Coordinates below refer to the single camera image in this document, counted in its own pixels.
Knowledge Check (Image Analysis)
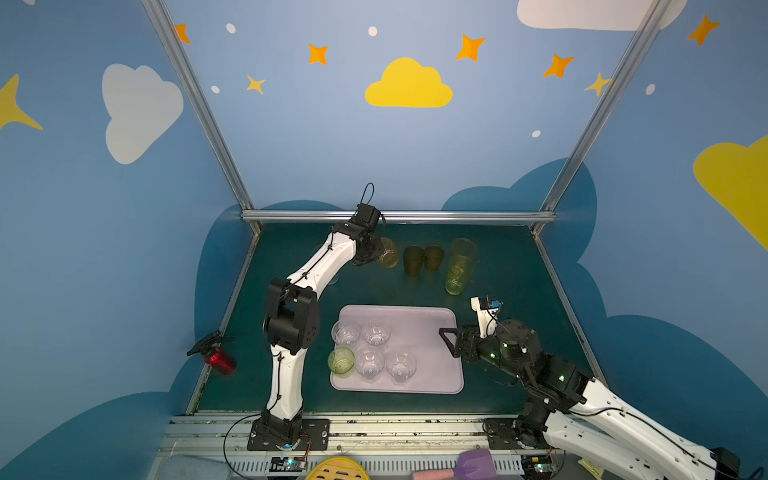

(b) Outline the yellow transparent cup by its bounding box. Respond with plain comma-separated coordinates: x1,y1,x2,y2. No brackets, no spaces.
378,237,399,268

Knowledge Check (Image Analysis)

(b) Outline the pink plastic tray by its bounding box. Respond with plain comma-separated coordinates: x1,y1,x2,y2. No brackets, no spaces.
330,305,464,395

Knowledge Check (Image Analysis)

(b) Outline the clear faceted glass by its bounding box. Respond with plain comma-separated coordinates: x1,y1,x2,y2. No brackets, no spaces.
361,321,392,347
355,345,385,381
386,351,418,384
331,320,362,350

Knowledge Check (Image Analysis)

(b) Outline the brown textured cup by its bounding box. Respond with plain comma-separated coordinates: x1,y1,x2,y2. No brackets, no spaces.
424,245,445,272
403,245,425,276

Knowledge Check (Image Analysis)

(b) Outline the clear faceted glass back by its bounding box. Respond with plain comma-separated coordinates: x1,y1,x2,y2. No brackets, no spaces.
361,321,392,347

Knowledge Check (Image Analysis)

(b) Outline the small green cup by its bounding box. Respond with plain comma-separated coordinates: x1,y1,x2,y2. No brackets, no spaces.
327,346,356,378

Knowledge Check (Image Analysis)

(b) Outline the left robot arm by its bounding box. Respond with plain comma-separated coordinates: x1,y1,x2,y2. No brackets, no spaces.
255,203,384,448

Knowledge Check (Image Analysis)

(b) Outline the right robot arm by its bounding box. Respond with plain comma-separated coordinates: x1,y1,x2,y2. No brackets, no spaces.
439,320,740,479

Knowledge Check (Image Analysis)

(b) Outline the tall green cup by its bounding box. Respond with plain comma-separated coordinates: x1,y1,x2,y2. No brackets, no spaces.
445,255,473,296

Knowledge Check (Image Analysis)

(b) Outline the tall yellow cup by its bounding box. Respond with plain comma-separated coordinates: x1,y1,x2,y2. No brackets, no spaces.
450,238,477,261

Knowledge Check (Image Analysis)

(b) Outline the purple toy shovel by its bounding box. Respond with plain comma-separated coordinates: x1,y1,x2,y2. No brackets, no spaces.
411,449,498,480

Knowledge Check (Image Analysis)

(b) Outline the yellow snack packet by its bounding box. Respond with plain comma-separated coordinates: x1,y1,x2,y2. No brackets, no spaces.
578,459,605,480

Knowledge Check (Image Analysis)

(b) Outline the yellow round lid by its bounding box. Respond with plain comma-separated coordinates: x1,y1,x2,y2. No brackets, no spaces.
306,456,370,480

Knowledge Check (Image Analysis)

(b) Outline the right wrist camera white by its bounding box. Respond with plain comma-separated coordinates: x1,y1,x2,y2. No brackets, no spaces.
470,296,503,338

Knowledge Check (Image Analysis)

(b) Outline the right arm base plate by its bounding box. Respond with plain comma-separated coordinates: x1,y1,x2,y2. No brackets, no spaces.
482,417,549,450

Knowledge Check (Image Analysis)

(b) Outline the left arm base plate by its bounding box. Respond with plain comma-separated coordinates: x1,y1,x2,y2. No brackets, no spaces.
246,416,330,451

